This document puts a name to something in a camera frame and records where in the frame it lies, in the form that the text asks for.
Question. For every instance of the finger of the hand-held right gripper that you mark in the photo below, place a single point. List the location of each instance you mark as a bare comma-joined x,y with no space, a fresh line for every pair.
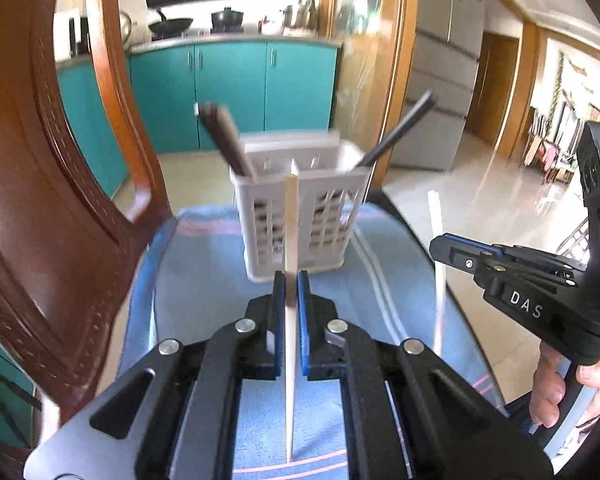
455,255

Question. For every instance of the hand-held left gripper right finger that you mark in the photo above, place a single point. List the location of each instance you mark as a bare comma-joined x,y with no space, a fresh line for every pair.
303,330

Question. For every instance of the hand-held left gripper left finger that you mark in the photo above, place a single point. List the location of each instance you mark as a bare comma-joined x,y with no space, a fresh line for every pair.
280,330

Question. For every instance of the white textured chopstick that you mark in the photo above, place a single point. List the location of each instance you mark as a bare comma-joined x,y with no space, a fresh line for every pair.
437,310

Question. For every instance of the cream chopstick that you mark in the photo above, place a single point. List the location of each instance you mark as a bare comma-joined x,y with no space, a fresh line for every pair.
291,220

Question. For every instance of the white plastic utensil holder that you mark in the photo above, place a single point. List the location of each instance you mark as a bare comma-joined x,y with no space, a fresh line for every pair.
325,220

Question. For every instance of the reddish brown chopstick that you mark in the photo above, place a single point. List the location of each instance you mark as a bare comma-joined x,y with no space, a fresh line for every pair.
237,145
220,135

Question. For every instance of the person's right hand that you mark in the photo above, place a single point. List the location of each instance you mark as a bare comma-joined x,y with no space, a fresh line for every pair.
547,390

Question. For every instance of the blue striped towel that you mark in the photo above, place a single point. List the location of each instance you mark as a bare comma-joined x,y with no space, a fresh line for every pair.
200,285

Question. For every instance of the clothes drying rack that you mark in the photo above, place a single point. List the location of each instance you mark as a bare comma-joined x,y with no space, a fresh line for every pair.
550,150

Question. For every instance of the black chopstick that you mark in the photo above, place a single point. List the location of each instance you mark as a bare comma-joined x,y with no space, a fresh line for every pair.
400,127

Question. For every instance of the wooden interior door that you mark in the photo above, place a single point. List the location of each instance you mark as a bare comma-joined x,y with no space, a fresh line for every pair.
485,90

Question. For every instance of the silver refrigerator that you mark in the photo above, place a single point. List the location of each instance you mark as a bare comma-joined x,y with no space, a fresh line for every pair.
440,85

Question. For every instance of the wood framed glass door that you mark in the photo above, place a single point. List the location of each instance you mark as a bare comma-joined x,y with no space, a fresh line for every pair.
360,60

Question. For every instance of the teal kitchen cabinets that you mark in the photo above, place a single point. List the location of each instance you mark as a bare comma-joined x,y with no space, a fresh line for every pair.
230,95

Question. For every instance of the steel kettle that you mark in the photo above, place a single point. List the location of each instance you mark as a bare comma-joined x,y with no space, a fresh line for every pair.
300,12

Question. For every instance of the brown wooden chair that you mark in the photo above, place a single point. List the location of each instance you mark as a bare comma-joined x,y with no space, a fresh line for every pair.
30,185

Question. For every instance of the black cooking pot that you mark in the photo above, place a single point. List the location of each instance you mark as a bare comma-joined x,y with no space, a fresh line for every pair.
226,19

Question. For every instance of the black wok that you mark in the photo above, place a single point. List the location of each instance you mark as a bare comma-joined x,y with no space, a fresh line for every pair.
172,25

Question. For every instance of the white countertop appliance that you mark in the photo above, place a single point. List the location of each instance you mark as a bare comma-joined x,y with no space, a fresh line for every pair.
65,35

